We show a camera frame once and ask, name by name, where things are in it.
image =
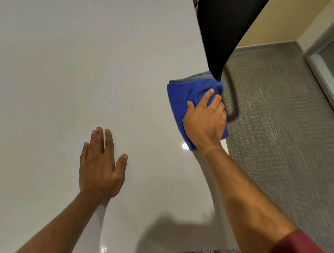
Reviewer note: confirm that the person's left hand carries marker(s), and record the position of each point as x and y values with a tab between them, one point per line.
98	169

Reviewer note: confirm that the blue microfiber cloth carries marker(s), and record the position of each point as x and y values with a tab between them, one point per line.
188	101

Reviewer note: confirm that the person's right middle finger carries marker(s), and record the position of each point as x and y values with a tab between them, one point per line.
215	101

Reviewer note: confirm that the person's left thumb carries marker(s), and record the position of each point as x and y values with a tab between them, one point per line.
121	164

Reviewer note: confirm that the black office chair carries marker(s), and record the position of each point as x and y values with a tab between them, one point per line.
221	30

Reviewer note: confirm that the maroon shirt sleeve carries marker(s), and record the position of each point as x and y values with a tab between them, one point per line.
302	251

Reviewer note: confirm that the person's right thumb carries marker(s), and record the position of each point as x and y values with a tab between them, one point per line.
189	108

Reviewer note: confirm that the person's left forearm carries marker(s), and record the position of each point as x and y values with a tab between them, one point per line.
66	222

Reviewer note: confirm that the glass door with metal frame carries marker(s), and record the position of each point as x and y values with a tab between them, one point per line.
328	59

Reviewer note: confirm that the person's left middle finger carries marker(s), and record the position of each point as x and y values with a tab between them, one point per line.
98	140

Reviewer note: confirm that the person's right hand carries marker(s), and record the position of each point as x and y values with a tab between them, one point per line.
204	124

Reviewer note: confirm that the person's right forearm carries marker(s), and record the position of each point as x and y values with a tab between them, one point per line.
241	200

